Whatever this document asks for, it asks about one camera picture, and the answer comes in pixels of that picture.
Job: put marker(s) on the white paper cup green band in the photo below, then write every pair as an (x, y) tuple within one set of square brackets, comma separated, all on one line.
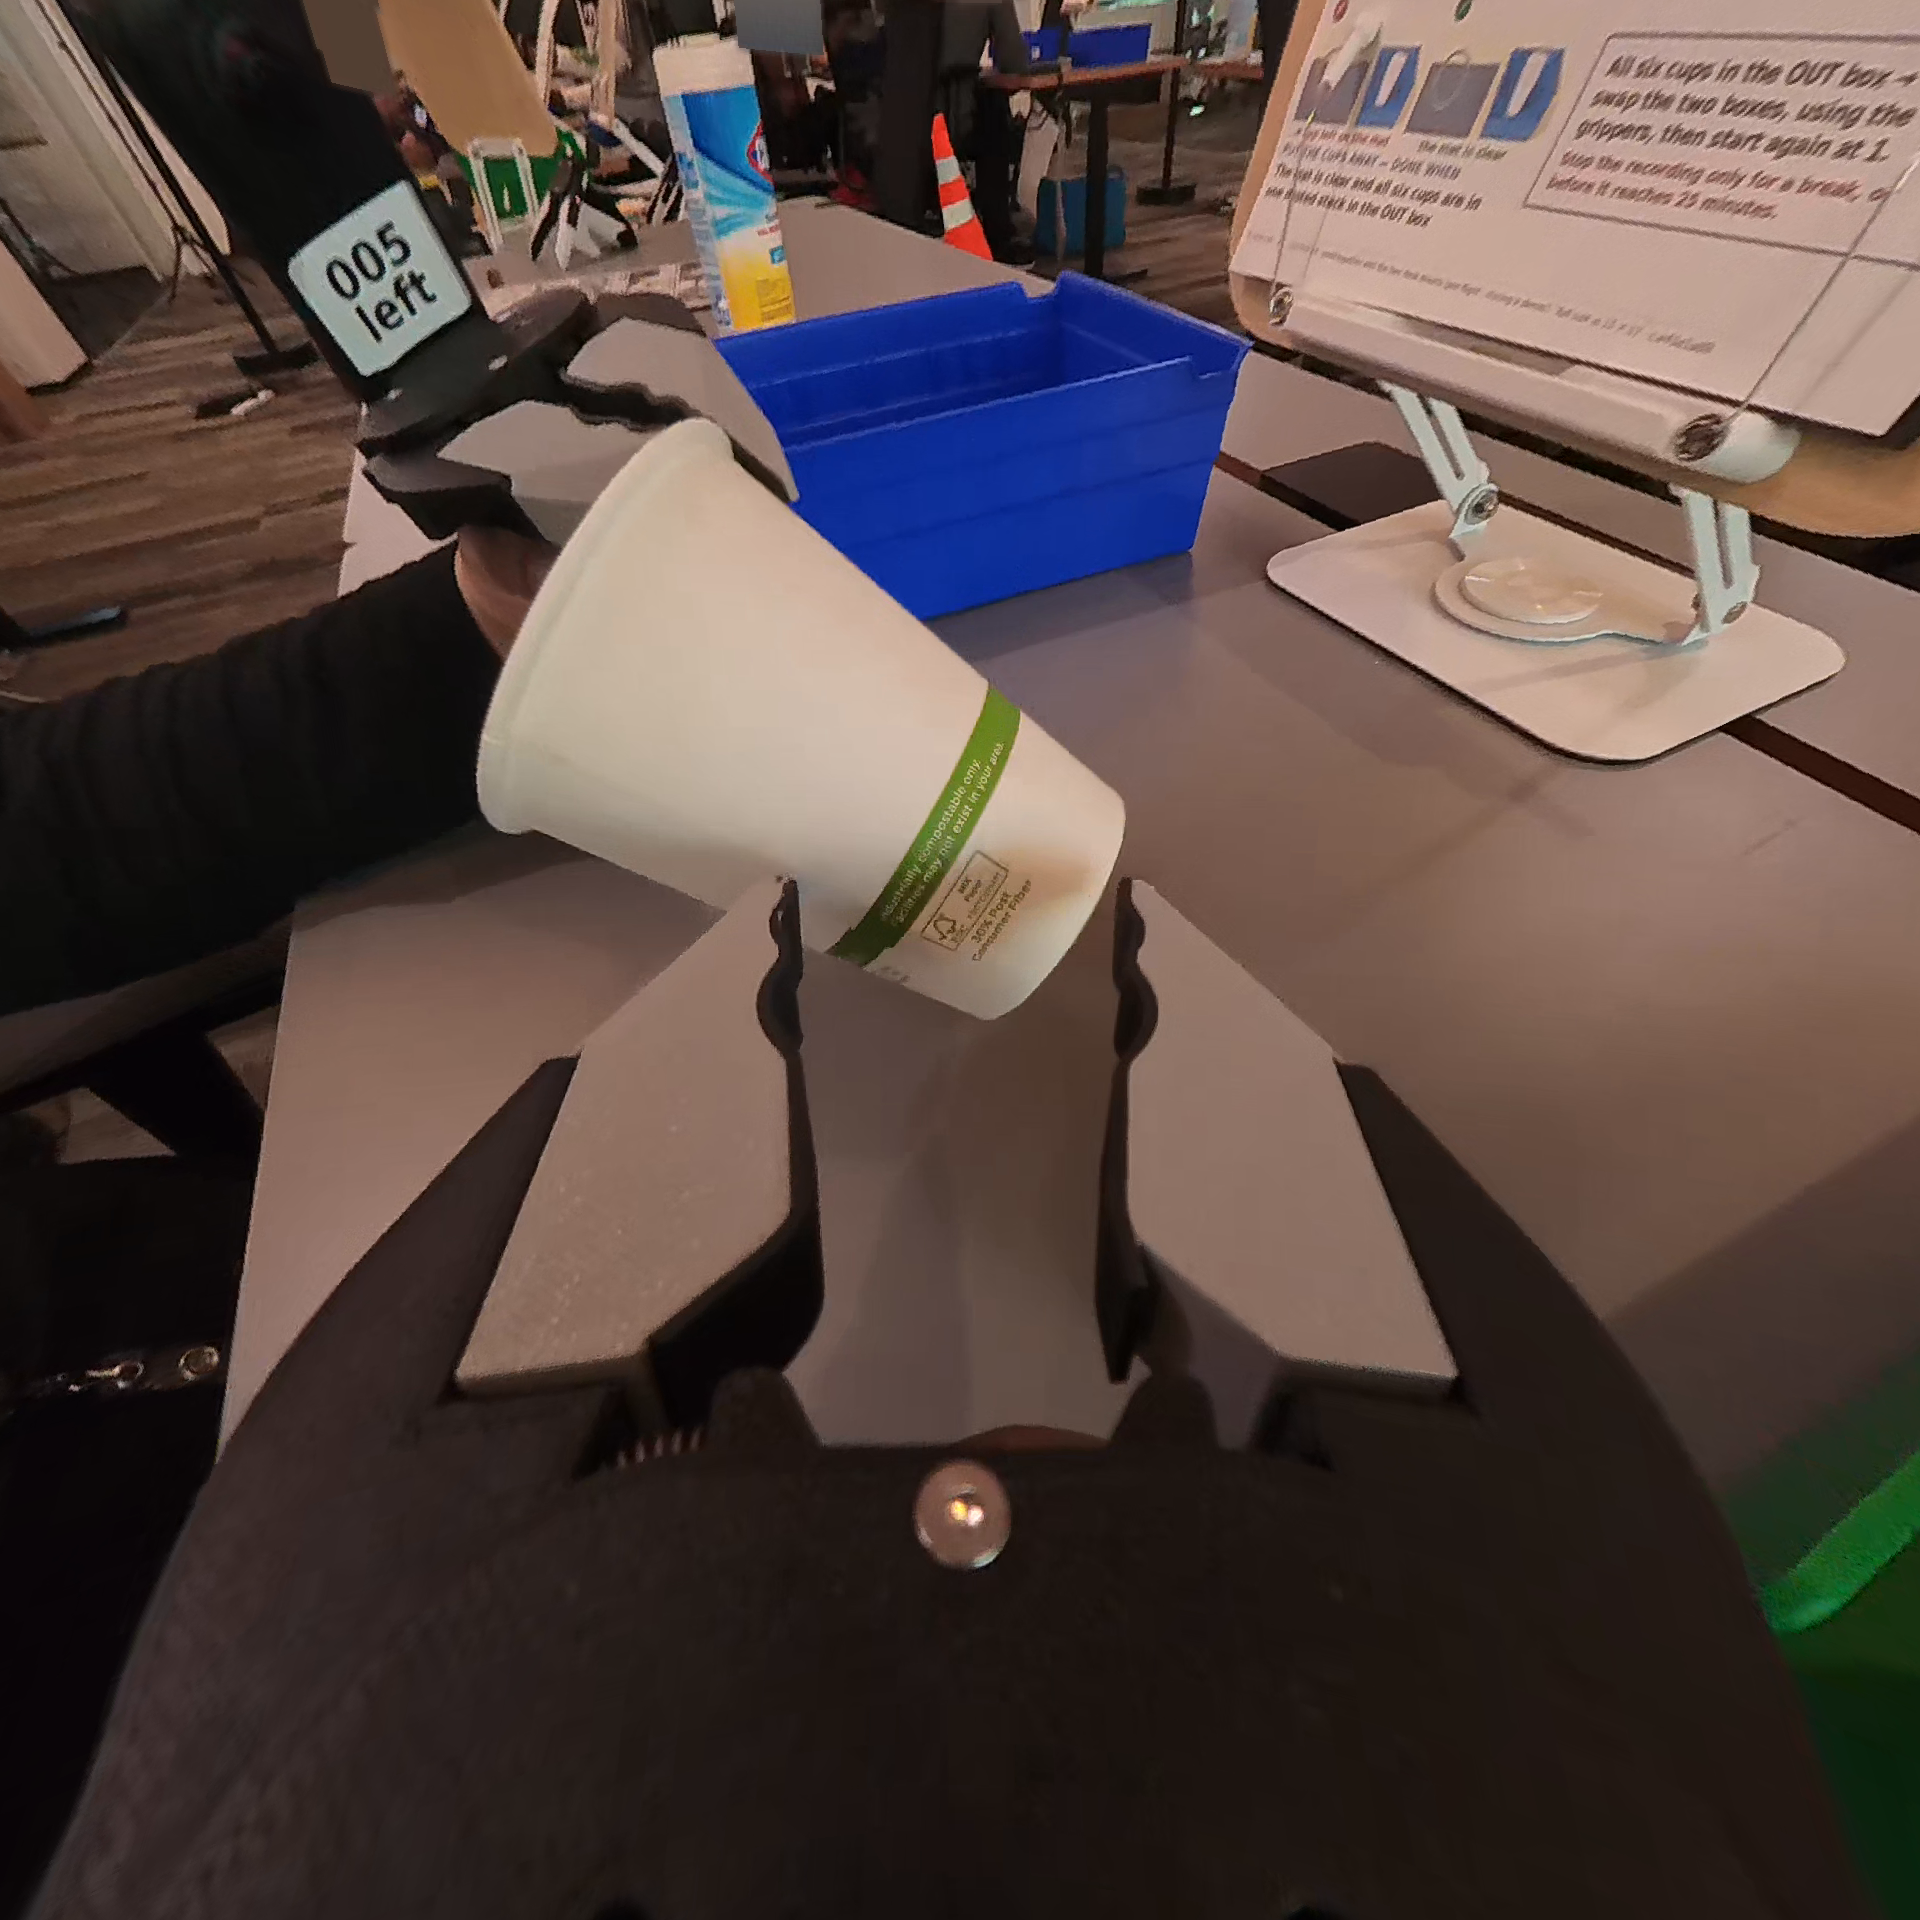
[(751, 674)]

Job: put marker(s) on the green plastic bin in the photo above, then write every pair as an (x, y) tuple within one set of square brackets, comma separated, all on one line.
[(1846, 1560)]

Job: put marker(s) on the brown desk black legs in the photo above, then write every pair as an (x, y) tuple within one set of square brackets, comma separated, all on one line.
[(1079, 75)]

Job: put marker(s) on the small blue storage bin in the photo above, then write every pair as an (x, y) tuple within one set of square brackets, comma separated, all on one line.
[(1095, 45)]

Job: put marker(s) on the blue floor container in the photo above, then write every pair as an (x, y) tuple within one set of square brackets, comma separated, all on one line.
[(1079, 211)]

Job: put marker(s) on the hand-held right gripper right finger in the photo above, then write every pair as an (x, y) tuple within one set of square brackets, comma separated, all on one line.
[(1277, 1200)]

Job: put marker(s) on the tan wooden board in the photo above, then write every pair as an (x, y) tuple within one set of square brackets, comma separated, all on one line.
[(464, 75)]

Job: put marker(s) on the printed paper sheet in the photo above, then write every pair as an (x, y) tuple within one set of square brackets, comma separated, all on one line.
[(645, 281)]

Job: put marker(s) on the blue plastic bin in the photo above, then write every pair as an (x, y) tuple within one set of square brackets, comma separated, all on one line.
[(974, 464)]

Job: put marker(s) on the person's left forearm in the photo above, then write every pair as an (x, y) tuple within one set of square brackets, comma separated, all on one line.
[(224, 795)]

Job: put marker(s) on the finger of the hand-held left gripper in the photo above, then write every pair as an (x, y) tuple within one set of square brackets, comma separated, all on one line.
[(676, 360), (546, 464)]

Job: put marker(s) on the instruction sheet on stand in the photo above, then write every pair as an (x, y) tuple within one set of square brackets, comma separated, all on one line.
[(1576, 674)]

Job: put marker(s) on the orange striped traffic cone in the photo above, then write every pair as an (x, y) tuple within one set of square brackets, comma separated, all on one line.
[(960, 194)]

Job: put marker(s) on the printed instruction sheet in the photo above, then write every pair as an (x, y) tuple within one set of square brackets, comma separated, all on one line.
[(1576, 194)]

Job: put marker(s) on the person's left hand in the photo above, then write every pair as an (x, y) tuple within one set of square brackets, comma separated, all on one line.
[(503, 578)]

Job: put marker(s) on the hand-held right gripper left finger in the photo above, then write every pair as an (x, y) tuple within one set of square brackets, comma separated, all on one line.
[(645, 1200)]

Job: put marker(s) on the white wipes canister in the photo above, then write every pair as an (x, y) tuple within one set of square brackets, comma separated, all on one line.
[(728, 181)]

